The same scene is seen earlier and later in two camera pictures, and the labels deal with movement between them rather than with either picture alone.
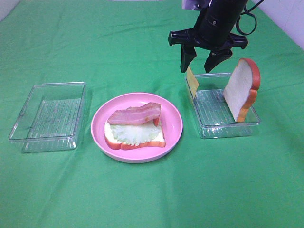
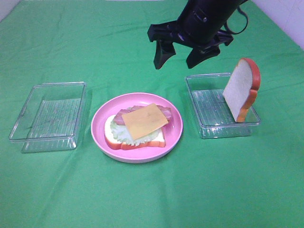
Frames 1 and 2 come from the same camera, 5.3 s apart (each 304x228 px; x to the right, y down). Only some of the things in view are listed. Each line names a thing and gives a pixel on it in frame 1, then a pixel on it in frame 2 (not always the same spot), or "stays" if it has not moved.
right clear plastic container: (213, 114) stays
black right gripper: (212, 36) → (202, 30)
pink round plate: (170, 120) stays
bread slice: (241, 90) stays
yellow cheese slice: (192, 81) → (144, 120)
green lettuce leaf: (134, 134) stays
